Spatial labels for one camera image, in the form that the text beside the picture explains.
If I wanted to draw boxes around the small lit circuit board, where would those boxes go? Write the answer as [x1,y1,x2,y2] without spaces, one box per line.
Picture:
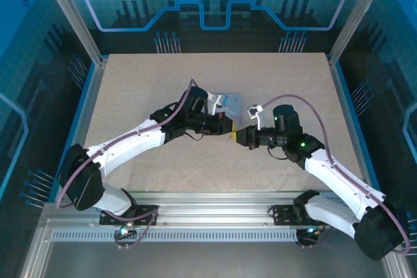
[301,225,323,238]
[113,225,137,238]

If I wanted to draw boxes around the slotted grey cable duct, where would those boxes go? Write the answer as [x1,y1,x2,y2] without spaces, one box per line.
[51,230,306,243]

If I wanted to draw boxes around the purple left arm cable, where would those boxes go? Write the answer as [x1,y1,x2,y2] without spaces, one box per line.
[55,78,199,250]

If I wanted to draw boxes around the aluminium side rail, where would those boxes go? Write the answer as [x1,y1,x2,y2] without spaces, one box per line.
[327,55,379,194]
[66,56,109,174]

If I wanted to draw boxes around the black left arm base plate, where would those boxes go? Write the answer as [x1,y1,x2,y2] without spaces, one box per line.
[99,204,160,227]

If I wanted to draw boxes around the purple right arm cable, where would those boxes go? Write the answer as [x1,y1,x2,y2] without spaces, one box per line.
[260,94,410,256]

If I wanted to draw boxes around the grey metal base panel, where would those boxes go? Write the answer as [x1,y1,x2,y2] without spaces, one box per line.
[19,202,417,278]

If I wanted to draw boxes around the aluminium frame post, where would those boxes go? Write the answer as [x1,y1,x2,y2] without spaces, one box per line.
[327,0,394,66]
[35,0,108,66]

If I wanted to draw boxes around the aluminium mounting rail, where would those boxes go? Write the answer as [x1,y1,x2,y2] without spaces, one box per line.
[97,189,359,227]

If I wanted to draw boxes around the light blue printed tin box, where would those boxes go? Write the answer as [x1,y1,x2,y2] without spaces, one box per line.
[223,91,244,129]

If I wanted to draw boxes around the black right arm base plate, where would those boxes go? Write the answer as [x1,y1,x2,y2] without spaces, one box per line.
[272,204,313,227]

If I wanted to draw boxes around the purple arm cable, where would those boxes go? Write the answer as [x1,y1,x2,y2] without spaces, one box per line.
[260,94,410,256]
[55,78,199,250]

